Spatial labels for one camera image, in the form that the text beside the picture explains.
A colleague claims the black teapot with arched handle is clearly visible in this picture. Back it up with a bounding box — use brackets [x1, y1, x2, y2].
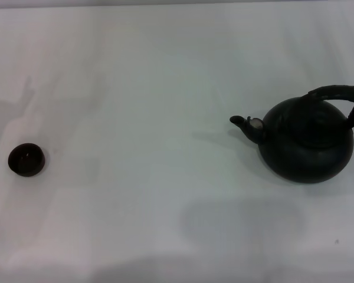
[229, 85, 354, 184]

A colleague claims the dark brown round teacup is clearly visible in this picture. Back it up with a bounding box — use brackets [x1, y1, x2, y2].
[8, 142, 47, 177]

